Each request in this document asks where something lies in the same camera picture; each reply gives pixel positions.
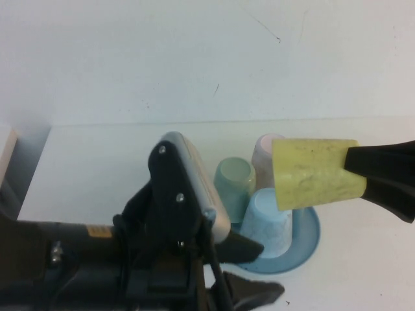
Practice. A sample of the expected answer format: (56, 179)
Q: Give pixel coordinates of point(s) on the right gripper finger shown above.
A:
(395, 197)
(382, 160)

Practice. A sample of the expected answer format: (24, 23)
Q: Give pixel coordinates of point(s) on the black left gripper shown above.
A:
(162, 285)

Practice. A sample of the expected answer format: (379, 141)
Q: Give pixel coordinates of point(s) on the yellow plastic cup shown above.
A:
(311, 175)

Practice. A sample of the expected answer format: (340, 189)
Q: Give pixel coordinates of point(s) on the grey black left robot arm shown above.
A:
(71, 249)

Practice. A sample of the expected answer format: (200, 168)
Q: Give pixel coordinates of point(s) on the light blue plastic cup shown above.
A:
(262, 223)

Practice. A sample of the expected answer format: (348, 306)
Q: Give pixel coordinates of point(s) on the blue round cup stand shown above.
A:
(301, 239)

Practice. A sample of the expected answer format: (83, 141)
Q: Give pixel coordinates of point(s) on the green plastic cup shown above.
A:
(231, 181)

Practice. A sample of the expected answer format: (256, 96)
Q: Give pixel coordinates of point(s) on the pink plastic cup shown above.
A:
(262, 162)

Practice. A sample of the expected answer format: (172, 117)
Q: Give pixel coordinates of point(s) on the white board with beige edge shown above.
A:
(6, 145)

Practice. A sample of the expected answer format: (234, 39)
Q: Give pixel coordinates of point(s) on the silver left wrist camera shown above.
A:
(204, 181)

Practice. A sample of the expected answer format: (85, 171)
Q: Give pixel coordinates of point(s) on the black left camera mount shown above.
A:
(168, 188)

